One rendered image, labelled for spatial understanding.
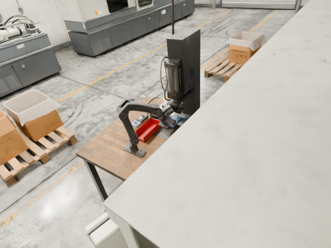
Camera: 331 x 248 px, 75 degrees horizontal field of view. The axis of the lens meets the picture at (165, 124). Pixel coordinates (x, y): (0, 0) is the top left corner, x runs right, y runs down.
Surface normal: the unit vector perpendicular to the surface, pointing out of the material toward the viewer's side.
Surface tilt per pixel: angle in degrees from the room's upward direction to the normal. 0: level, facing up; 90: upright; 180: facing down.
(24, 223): 0
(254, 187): 0
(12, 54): 90
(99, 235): 7
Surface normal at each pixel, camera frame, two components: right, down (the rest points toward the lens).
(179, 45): -0.54, 0.55
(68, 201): -0.10, -0.79
